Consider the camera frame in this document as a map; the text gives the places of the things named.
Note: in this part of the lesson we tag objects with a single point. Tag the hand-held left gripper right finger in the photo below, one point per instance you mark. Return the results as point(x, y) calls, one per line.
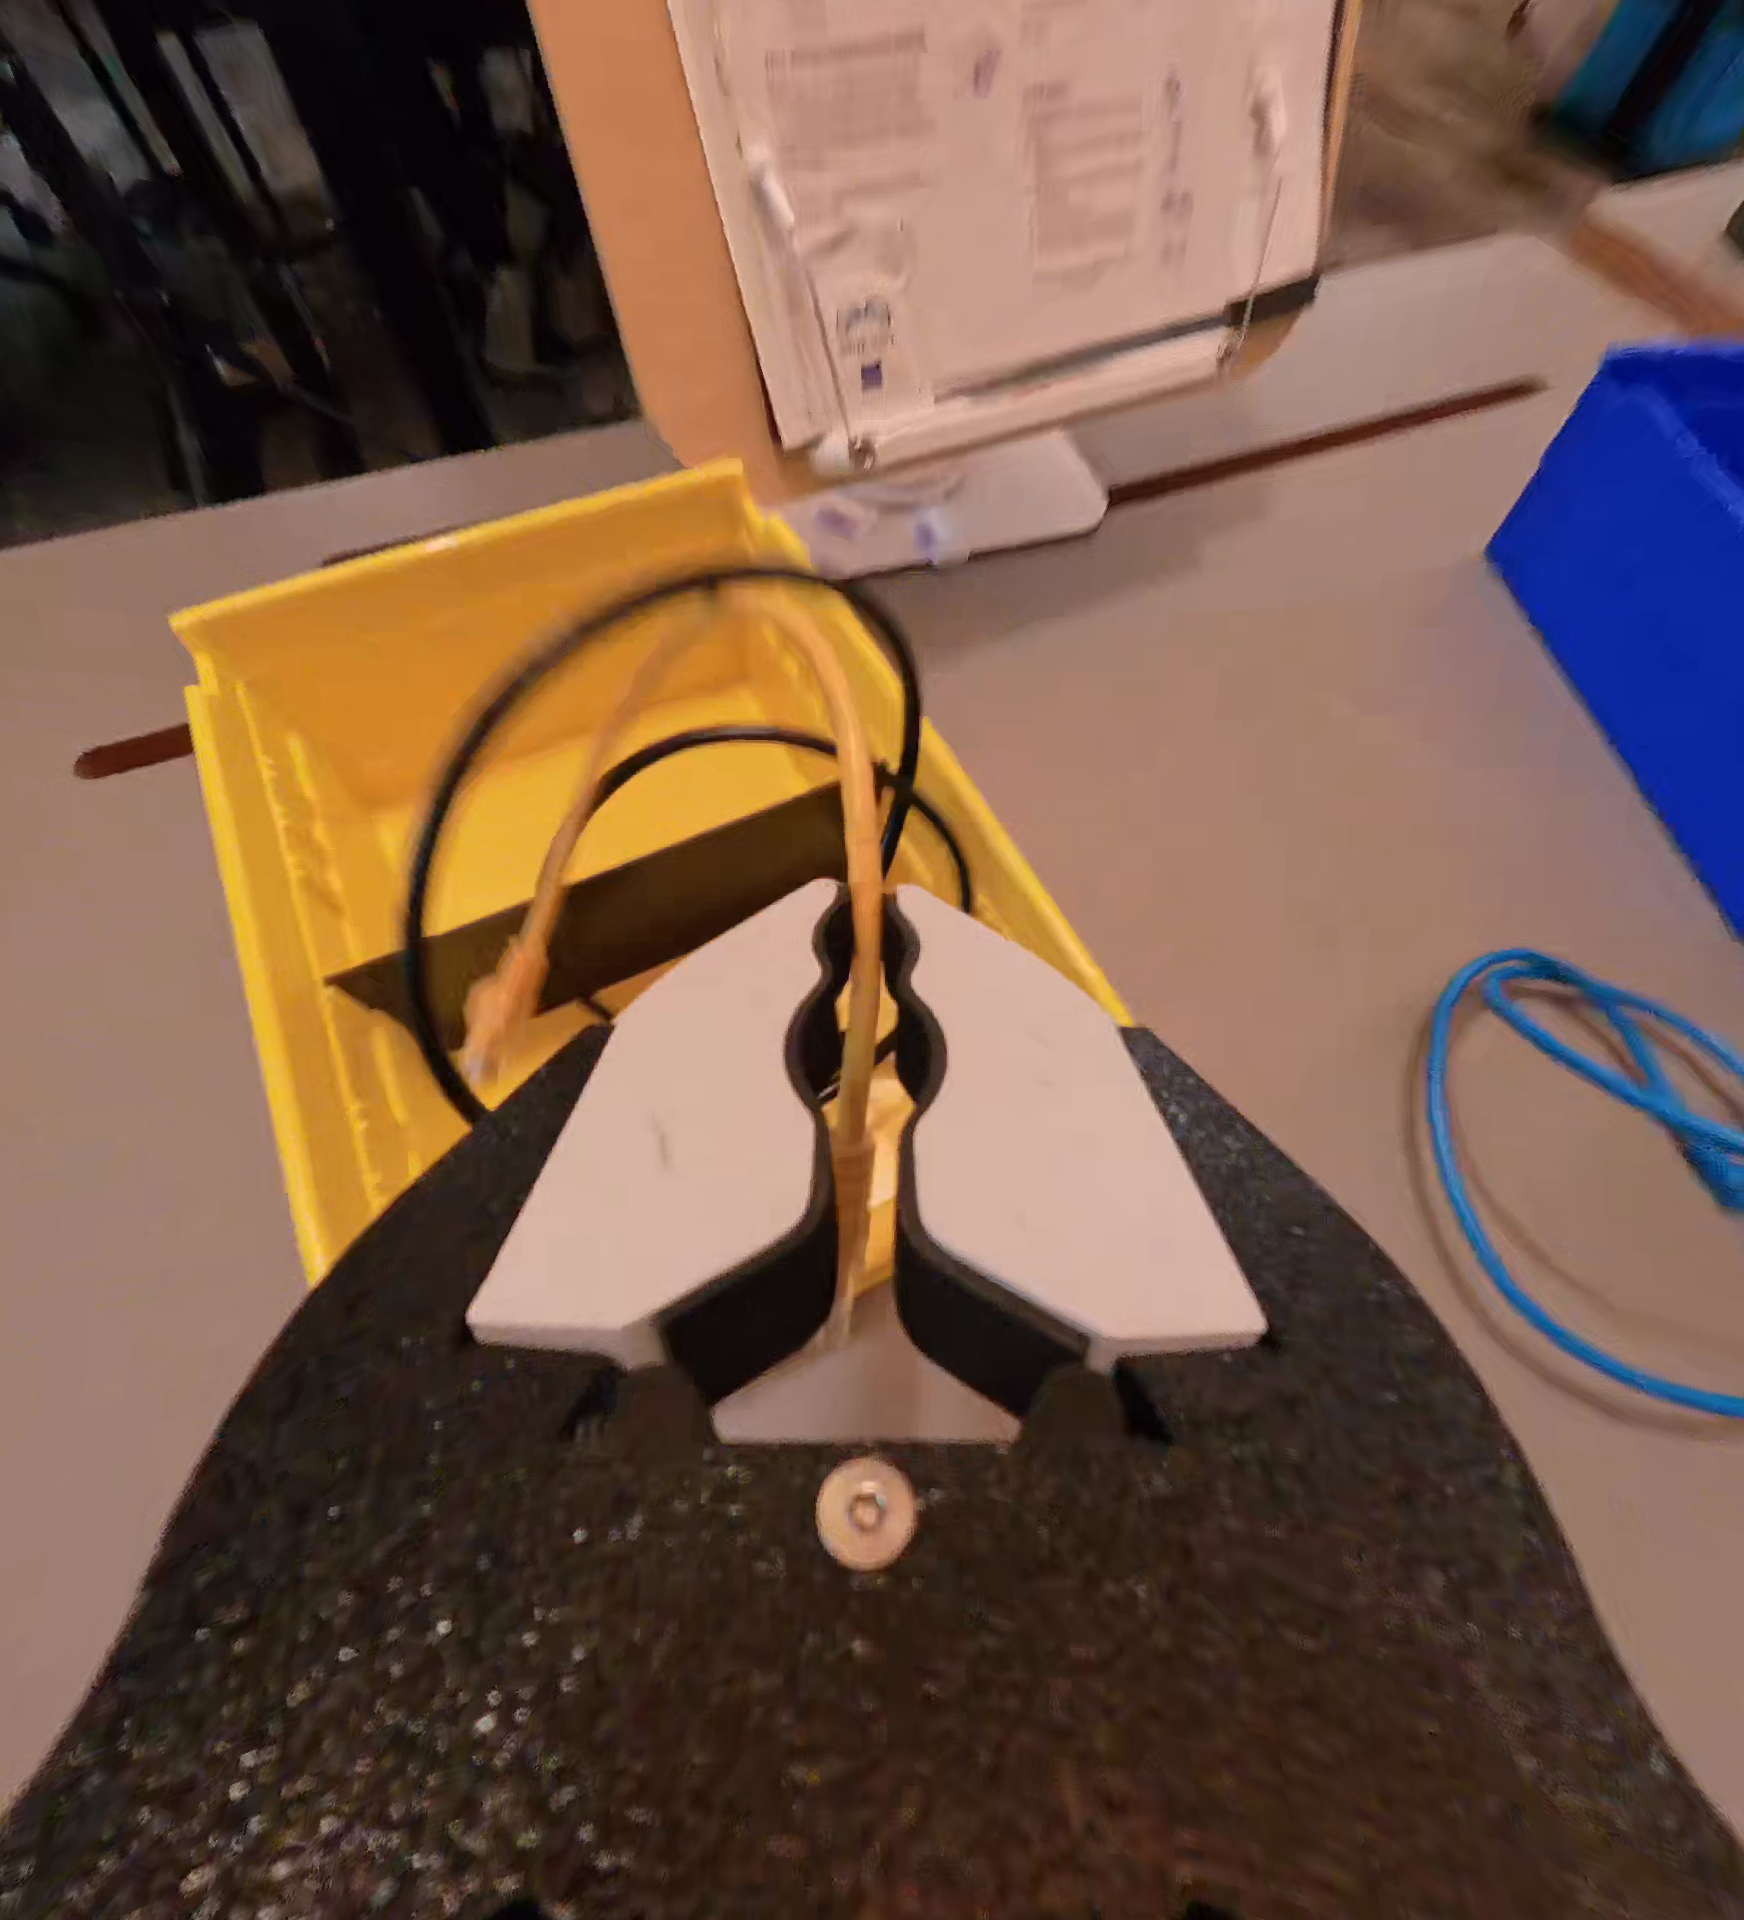
point(1067, 1169)

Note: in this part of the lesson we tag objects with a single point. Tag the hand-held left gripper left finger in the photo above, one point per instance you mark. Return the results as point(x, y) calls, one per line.
point(662, 1169)

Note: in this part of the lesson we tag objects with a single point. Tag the yellow plastic bin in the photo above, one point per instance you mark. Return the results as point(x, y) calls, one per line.
point(363, 660)

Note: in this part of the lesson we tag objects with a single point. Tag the grey desk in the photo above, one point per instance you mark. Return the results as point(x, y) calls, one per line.
point(1263, 750)

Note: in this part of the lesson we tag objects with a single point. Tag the black bin divider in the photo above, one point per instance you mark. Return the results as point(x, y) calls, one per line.
point(631, 915)

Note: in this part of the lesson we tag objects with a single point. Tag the white flat stand base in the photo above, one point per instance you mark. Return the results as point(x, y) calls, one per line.
point(1023, 495)

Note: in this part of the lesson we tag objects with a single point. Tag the blue plastic bin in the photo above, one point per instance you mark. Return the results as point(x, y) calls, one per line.
point(1683, 601)

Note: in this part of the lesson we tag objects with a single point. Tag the cardboard box with label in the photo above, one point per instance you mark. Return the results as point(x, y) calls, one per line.
point(1038, 180)

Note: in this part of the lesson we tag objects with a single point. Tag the dark metal rack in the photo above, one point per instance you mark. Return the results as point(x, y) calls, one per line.
point(212, 226)

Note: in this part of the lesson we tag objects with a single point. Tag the blue container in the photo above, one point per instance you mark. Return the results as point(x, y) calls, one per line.
point(1683, 75)

